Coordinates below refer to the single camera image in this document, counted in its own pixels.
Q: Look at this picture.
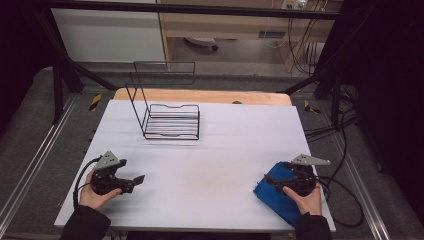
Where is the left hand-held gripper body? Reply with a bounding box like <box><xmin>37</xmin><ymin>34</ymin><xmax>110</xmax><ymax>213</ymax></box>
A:
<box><xmin>90</xmin><ymin>150</ymin><xmax>135</xmax><ymax>196</ymax></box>

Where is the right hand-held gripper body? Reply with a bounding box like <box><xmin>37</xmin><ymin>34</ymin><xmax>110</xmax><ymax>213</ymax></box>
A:
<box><xmin>279</xmin><ymin>153</ymin><xmax>332</xmax><ymax>197</ymax></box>

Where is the blue cloth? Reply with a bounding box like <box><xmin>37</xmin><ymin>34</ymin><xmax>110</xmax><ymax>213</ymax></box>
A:
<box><xmin>253</xmin><ymin>161</ymin><xmax>303</xmax><ymax>227</ymax></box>

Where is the black wire rack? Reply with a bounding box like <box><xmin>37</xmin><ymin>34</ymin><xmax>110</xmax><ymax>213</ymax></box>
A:
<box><xmin>125</xmin><ymin>60</ymin><xmax>201</xmax><ymax>141</ymax></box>

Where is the person's right hand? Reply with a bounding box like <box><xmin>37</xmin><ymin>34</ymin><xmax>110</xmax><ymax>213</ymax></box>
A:
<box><xmin>282</xmin><ymin>185</ymin><xmax>323</xmax><ymax>216</ymax></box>

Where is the person's left hand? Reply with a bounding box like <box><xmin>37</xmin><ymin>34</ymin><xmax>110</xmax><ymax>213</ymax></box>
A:
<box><xmin>78</xmin><ymin>170</ymin><xmax>123</xmax><ymax>212</ymax></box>

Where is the white table cover sheet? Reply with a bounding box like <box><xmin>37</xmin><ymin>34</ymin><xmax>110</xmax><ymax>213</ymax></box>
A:
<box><xmin>54</xmin><ymin>99</ymin><xmax>337</xmax><ymax>233</ymax></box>

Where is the yellow black tape strip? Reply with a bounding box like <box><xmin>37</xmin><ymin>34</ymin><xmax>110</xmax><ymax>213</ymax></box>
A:
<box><xmin>303</xmin><ymin>99</ymin><xmax>322</xmax><ymax>116</ymax></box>
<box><xmin>88</xmin><ymin>93</ymin><xmax>103</xmax><ymax>112</ymax></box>

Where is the white panel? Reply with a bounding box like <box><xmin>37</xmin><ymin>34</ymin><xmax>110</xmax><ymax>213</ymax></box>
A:
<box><xmin>50</xmin><ymin>7</ymin><xmax>166</xmax><ymax>64</ymax></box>

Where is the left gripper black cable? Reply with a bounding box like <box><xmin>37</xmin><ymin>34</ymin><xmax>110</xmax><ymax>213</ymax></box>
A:
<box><xmin>72</xmin><ymin>155</ymin><xmax>102</xmax><ymax>210</ymax></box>

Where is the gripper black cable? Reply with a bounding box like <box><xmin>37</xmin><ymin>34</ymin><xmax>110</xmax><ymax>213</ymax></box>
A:
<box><xmin>314</xmin><ymin>175</ymin><xmax>366</xmax><ymax>229</ymax></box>
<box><xmin>72</xmin><ymin>155</ymin><xmax>102</xmax><ymax>210</ymax></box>

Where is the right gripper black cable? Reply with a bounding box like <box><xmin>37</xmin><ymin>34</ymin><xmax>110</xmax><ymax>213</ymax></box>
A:
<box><xmin>314</xmin><ymin>175</ymin><xmax>366</xmax><ymax>229</ymax></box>

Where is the aluminium rail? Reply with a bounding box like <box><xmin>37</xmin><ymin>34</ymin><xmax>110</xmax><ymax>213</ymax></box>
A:
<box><xmin>0</xmin><ymin>94</ymin><xmax>80</xmax><ymax>231</ymax></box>
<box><xmin>329</xmin><ymin>133</ymin><xmax>392</xmax><ymax>240</ymax></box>

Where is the bundle of black cables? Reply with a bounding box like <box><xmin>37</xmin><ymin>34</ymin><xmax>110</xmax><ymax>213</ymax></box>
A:
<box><xmin>303</xmin><ymin>83</ymin><xmax>358</xmax><ymax>188</ymax></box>

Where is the black metal frame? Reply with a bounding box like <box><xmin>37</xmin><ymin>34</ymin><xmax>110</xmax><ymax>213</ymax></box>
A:
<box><xmin>33</xmin><ymin>0</ymin><xmax>424</xmax><ymax>125</ymax></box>

